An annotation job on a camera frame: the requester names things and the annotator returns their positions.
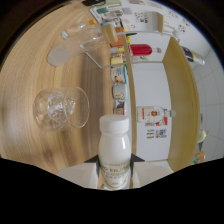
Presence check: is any white milk bottle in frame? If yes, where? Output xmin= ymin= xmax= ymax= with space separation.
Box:
xmin=97 ymin=114 xmax=132 ymax=191

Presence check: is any clear bottle orange cap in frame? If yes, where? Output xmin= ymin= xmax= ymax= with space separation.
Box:
xmin=60 ymin=19 xmax=98 ymax=39

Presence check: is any yellow cup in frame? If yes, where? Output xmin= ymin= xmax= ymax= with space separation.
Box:
xmin=110 ymin=56 xmax=124 ymax=66

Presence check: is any yellow colourful snack bag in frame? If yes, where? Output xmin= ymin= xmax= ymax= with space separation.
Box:
xmin=193 ymin=150 xmax=207 ymax=165

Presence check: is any clear bottle red label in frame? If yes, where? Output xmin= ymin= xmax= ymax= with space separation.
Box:
xmin=136 ymin=105 xmax=177 ymax=124

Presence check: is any clear glass with ice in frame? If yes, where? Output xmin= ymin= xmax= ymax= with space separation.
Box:
xmin=32 ymin=86 xmax=91 ymax=132

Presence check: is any white-framed wooden shelf rack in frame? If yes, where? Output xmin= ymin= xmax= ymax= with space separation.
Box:
xmin=84 ymin=29 xmax=201 ymax=174

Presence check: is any blue and white container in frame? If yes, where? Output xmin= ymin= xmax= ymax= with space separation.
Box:
xmin=110 ymin=64 xmax=128 ymax=84

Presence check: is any red liquid glass bottle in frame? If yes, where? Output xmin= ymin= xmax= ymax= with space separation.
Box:
xmin=129 ymin=43 xmax=163 ymax=58

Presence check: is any black snack bag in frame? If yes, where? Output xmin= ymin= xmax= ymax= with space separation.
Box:
xmin=181 ymin=46 xmax=206 ymax=66

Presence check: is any wooden wall shelf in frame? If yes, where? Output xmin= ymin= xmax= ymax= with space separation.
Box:
xmin=151 ymin=11 xmax=181 ymax=36

